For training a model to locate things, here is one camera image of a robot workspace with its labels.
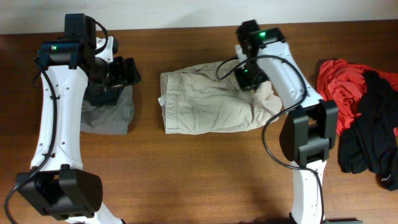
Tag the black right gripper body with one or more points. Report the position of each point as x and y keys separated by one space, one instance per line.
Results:
x=250 y=76

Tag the folded grey garment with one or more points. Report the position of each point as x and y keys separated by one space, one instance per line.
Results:
x=110 y=120

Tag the red crumpled garment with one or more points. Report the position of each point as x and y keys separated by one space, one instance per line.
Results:
x=344 y=83

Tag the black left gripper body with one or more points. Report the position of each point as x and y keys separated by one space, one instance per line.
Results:
x=115 y=73

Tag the folded black garment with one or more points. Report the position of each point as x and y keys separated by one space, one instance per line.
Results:
x=100 y=95

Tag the black garment with logo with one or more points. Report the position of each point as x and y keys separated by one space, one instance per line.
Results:
x=370 y=143

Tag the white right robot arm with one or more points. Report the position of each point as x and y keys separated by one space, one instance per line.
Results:
x=308 y=133

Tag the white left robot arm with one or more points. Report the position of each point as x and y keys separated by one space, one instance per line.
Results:
x=71 y=71

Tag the beige shorts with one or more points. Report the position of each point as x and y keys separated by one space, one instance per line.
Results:
x=204 y=98

